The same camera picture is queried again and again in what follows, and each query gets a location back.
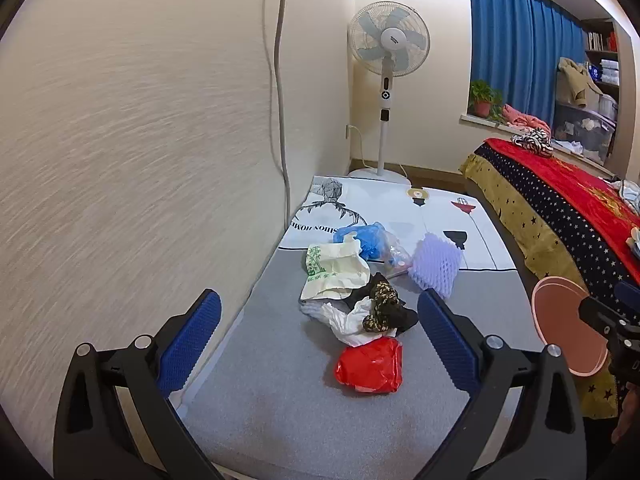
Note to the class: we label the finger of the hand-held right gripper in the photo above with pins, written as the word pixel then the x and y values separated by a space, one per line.
pixel 597 312
pixel 629 295

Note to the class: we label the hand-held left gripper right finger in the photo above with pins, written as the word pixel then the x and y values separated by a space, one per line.
pixel 447 340

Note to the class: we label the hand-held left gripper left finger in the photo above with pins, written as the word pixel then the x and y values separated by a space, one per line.
pixel 192 340

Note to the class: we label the pink plastic bin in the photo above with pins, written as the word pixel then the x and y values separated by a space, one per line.
pixel 560 330

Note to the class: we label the black gold patterned wrapper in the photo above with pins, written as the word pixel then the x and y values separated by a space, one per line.
pixel 385 307

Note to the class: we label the foam fruit net sleeve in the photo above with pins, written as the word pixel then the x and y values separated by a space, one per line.
pixel 436 265

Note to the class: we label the red plastic bag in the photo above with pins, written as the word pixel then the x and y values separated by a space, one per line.
pixel 370 367

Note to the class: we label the clear plastic bag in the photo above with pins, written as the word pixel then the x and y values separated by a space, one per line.
pixel 397 255

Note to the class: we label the white plastic bag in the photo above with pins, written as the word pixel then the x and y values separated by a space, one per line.
pixel 342 320

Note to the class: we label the blue plastic bag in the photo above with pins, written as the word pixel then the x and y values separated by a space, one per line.
pixel 362 240

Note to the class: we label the cream paper bag green print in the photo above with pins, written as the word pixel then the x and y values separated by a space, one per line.
pixel 332 272

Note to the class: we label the person's right hand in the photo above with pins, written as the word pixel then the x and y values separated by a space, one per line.
pixel 629 417

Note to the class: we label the grey floor mat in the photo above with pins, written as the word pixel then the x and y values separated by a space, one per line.
pixel 280 385

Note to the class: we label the light blue cloth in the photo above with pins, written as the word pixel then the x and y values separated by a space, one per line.
pixel 630 195

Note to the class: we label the red starry blanket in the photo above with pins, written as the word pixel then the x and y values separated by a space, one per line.
pixel 560 210

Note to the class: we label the white printed floor mat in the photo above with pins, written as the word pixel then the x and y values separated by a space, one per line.
pixel 390 210

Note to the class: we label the clear storage box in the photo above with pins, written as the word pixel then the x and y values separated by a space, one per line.
pixel 582 130

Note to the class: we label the zebra patterned cloth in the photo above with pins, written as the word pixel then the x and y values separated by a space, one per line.
pixel 535 141

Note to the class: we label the pink cloth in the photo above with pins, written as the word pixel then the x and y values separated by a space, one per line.
pixel 525 120

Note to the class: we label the beige jacket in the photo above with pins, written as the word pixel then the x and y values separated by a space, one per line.
pixel 575 82

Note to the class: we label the white windowsill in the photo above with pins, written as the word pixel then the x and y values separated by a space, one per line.
pixel 475 119

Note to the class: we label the stack of white boxes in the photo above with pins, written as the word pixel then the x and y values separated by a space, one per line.
pixel 609 71

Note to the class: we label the potted green plant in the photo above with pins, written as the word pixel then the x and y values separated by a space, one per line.
pixel 484 97

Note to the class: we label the wooden bookshelf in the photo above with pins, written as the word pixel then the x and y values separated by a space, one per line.
pixel 600 37

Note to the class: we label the blue curtain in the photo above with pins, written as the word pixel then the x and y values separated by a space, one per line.
pixel 520 50

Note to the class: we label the white standing fan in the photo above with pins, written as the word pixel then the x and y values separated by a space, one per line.
pixel 387 40

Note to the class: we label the white wall outlet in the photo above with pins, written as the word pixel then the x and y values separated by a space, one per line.
pixel 348 132

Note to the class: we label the grey wall conduit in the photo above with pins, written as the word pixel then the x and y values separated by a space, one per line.
pixel 284 85

